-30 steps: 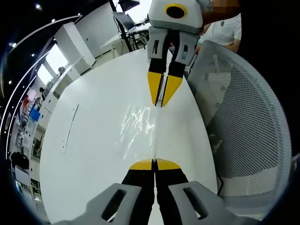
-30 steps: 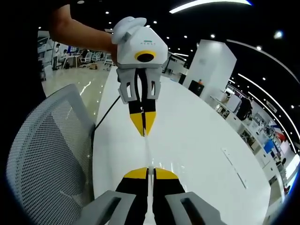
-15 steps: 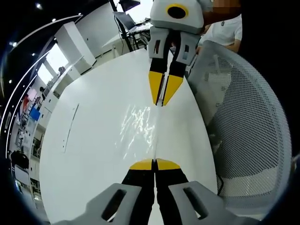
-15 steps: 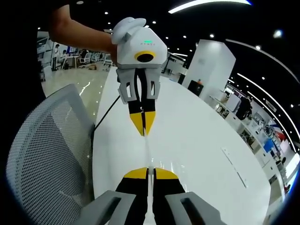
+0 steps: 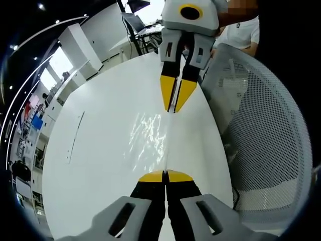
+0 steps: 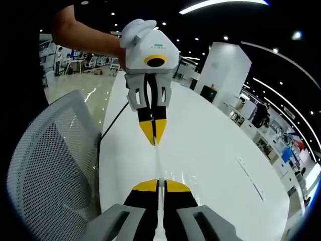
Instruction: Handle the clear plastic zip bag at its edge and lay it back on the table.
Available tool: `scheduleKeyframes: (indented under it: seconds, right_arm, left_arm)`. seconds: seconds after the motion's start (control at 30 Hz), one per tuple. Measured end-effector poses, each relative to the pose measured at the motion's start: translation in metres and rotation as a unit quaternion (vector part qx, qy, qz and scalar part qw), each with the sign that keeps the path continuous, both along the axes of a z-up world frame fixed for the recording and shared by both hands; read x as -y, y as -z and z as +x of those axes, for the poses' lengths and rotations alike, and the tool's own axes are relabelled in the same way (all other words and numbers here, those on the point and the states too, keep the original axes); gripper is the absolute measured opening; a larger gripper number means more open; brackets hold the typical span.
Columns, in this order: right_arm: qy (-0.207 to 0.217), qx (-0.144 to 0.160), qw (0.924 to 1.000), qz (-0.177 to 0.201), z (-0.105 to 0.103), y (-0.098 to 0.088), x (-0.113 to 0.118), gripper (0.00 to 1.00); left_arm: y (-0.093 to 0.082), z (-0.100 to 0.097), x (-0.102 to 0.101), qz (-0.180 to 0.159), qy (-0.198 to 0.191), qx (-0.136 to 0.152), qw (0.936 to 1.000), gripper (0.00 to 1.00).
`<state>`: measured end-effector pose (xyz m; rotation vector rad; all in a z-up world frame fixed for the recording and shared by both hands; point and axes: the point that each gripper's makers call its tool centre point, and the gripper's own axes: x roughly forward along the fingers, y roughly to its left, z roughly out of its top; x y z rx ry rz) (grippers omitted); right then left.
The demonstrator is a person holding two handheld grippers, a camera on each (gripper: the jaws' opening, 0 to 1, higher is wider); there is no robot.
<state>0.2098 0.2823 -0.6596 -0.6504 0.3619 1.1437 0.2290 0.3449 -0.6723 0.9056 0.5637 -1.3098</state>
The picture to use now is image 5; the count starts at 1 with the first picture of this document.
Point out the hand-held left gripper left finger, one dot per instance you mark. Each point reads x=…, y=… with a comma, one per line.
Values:
x=140, y=208

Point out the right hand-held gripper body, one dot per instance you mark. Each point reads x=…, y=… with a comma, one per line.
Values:
x=173, y=20

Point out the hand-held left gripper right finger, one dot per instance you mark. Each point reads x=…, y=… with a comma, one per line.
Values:
x=190, y=208

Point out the clear plastic food packaging bag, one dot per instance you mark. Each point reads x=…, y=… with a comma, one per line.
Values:
x=148, y=140

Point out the laptop on stand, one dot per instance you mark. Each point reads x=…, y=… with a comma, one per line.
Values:
x=136, y=22

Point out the black tripod stand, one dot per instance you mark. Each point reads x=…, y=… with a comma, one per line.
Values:
x=131, y=32

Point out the person's white shirt torso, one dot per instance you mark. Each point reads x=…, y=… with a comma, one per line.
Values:
x=244, y=33

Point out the grey mesh office chair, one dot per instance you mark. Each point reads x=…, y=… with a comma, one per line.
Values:
x=263, y=130

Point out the white square pillar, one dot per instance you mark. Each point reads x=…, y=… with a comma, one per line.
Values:
x=82, y=55

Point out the blue box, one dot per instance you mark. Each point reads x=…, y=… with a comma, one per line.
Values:
x=37, y=121

